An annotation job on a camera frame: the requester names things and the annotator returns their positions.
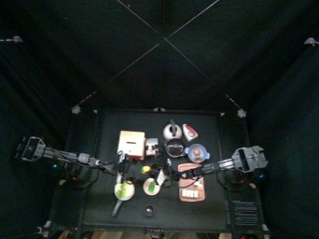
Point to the white toy knife block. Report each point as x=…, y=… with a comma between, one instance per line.
x=151, y=146

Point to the black lidded toy pot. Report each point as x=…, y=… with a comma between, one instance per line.
x=175, y=147

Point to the brown toy egg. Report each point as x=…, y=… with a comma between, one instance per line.
x=199, y=158
x=196, y=152

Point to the green white small box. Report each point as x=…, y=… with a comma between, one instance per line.
x=160, y=178

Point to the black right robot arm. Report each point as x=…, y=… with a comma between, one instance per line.
x=248, y=158

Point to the metal frame corner bracket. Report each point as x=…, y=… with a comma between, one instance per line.
x=310, y=41
x=76, y=109
x=240, y=113
x=15, y=39
x=158, y=109

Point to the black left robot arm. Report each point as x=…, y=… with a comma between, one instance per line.
x=33, y=147

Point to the yellow toy corn cob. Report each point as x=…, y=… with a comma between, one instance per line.
x=146, y=170

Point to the light blue toy bowl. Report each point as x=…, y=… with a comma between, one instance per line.
x=191, y=150

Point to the white round toy plate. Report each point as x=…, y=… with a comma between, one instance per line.
x=146, y=189

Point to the small black bowl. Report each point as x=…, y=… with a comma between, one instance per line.
x=148, y=211

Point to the pink toy cutting board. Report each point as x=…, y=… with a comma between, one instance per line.
x=191, y=199

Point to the plain white toy block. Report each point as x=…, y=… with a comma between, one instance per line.
x=190, y=193
x=194, y=193
x=198, y=193

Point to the white plate with green food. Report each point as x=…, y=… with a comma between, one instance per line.
x=130, y=194

